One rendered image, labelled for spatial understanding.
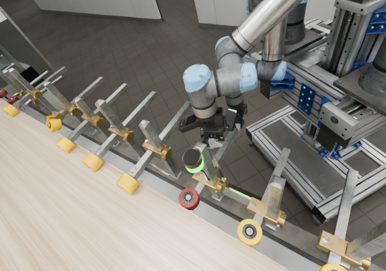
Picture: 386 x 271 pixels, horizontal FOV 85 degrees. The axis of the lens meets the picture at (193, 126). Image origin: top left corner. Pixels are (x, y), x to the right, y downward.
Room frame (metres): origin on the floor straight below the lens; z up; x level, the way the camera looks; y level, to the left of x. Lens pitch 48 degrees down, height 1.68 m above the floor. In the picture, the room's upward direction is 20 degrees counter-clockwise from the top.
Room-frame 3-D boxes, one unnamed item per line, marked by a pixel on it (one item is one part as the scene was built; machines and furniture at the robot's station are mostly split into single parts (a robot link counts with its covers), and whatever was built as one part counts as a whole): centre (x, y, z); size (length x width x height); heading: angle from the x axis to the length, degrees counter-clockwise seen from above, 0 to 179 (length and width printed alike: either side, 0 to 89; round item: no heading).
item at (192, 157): (0.37, 0.04, 1.03); 0.06 x 0.06 x 0.22; 42
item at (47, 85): (1.15, 0.67, 0.93); 0.04 x 0.04 x 0.48; 42
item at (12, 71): (1.52, 1.01, 0.92); 0.04 x 0.04 x 0.48; 42
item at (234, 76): (0.46, -0.16, 1.31); 0.11 x 0.11 x 0.08; 77
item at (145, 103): (0.84, 0.33, 0.95); 0.50 x 0.04 x 0.04; 132
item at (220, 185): (0.42, 0.02, 0.85); 0.14 x 0.06 x 0.05; 42
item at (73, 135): (1.03, 0.49, 0.95); 0.50 x 0.04 x 0.04; 132
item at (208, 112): (0.47, -0.06, 1.23); 0.08 x 0.08 x 0.05
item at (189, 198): (0.36, 0.11, 0.85); 0.08 x 0.08 x 0.11
